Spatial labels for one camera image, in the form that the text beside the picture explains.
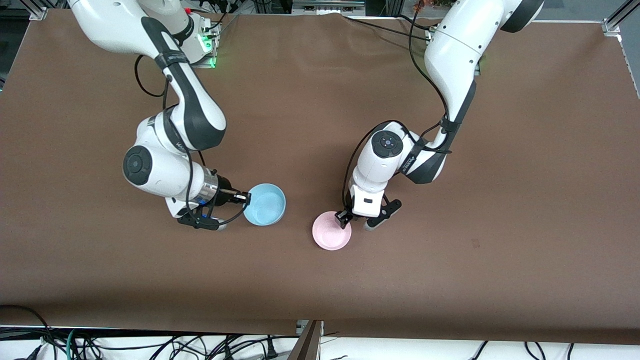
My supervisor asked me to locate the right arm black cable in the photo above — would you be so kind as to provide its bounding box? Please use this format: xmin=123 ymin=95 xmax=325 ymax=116
xmin=134 ymin=52 xmax=251 ymax=227

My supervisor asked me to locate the blue bowl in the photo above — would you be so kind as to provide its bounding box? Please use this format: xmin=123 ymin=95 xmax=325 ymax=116
xmin=243 ymin=183 xmax=287 ymax=227

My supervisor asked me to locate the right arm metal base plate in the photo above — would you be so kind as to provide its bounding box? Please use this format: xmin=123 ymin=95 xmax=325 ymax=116
xmin=187 ymin=22 xmax=221 ymax=69

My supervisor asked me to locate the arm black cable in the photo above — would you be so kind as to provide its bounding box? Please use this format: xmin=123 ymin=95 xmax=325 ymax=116
xmin=134 ymin=52 xmax=251 ymax=227
xmin=342 ymin=0 xmax=453 ymax=213

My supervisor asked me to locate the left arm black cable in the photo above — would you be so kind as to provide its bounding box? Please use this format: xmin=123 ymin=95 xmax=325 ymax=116
xmin=342 ymin=0 xmax=453 ymax=213

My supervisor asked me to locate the black looped floor cable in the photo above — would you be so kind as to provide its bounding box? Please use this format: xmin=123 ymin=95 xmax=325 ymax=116
xmin=0 ymin=304 xmax=55 ymax=360

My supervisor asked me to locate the black cable on table cover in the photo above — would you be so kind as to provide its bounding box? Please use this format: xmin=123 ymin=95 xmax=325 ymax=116
xmin=342 ymin=15 xmax=431 ymax=43

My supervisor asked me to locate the aluminium frame post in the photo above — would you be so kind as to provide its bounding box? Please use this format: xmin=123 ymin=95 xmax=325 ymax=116
xmin=287 ymin=320 xmax=325 ymax=360

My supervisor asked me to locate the aluminium corner profile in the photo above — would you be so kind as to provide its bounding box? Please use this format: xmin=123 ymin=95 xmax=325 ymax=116
xmin=602 ymin=0 xmax=640 ymax=37
xmin=20 ymin=0 xmax=48 ymax=21

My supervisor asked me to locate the brown table cover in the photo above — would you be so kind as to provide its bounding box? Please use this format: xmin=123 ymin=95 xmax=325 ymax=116
xmin=0 ymin=9 xmax=640 ymax=346

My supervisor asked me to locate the silver network switch box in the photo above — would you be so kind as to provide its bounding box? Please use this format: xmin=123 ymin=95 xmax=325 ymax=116
xmin=291 ymin=0 xmax=366 ymax=16

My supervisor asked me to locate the pink bowl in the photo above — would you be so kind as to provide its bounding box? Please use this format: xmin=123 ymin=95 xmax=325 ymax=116
xmin=312 ymin=211 xmax=353 ymax=251

